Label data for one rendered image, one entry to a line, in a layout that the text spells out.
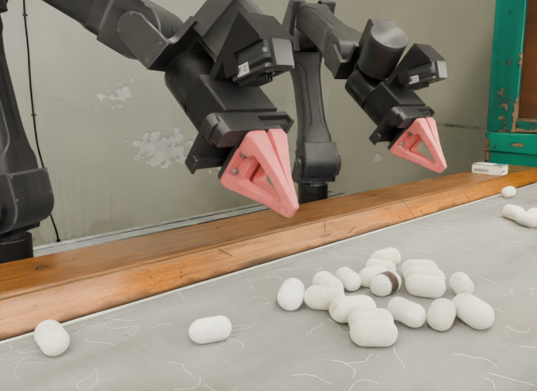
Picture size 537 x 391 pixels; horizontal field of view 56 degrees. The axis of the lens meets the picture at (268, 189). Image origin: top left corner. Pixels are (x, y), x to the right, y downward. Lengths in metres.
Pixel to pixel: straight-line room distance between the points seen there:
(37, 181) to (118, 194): 1.93
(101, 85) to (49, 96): 0.25
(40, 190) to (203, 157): 0.26
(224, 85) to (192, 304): 0.20
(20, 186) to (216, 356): 0.37
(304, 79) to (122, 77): 1.64
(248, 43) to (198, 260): 0.21
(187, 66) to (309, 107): 0.54
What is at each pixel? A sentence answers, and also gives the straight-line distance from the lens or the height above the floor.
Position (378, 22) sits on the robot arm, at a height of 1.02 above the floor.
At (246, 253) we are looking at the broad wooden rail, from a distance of 0.54.
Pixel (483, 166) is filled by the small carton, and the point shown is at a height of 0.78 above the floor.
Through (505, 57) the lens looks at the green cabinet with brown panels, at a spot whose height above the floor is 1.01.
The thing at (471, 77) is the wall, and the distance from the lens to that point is 2.19.
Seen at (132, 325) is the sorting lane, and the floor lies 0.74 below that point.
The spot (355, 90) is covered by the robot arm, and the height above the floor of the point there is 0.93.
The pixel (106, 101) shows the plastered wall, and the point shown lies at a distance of 2.54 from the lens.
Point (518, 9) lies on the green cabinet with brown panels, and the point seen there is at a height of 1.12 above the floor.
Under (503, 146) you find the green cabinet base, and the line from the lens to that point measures 1.34.
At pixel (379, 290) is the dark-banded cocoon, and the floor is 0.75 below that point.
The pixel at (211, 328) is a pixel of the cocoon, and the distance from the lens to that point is 0.37.
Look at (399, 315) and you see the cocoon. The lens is 0.41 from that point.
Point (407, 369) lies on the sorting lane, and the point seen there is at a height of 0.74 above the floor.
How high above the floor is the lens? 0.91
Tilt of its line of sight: 10 degrees down
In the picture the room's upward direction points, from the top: straight up
